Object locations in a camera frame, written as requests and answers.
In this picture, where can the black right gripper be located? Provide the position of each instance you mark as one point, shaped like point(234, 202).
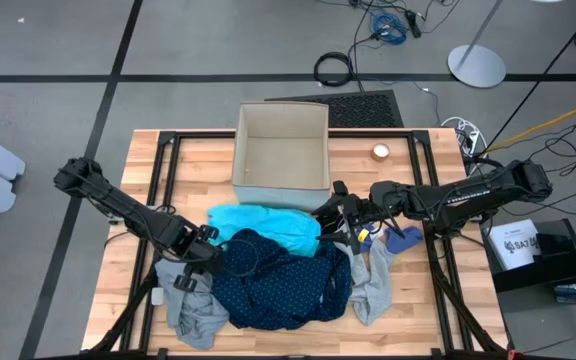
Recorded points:
point(358, 212)

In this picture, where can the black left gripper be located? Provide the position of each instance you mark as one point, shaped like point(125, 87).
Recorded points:
point(195, 250)

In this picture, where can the pale blue-grey shirt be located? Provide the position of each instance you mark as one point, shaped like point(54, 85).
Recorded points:
point(193, 315)

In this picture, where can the turquoise t-shirt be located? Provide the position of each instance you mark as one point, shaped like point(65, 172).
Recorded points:
point(268, 225)

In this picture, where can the white paper tag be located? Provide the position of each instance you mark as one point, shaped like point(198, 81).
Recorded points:
point(158, 296)

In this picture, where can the navy dotted button shirt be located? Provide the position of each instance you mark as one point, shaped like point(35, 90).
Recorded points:
point(278, 290)

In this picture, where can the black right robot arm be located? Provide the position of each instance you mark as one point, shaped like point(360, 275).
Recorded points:
point(468, 197)

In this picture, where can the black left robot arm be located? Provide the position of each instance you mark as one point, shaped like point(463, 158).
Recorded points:
point(118, 202)

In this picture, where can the yellow tape tag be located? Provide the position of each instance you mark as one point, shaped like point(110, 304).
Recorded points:
point(363, 235)

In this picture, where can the brown tape roll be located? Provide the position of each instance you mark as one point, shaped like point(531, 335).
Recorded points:
point(380, 152)

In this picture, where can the beige fabric storage box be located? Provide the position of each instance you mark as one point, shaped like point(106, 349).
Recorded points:
point(280, 150)

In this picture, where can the black perforated floor mat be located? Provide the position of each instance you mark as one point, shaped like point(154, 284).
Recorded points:
point(363, 110)

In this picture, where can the white printed cardboard box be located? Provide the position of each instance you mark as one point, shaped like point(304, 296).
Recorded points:
point(510, 245)

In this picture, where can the silver round-base floor stand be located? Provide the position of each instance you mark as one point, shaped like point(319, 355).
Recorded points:
point(475, 66)

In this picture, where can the black equipment cart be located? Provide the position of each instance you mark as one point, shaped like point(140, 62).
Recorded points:
point(543, 272)

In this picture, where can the red clamp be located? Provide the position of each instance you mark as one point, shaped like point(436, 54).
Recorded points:
point(513, 355)

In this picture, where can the blue printed packet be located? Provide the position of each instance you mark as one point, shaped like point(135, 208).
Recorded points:
point(573, 292)

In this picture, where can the black aluminium table frame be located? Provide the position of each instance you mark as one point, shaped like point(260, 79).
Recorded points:
point(166, 137)

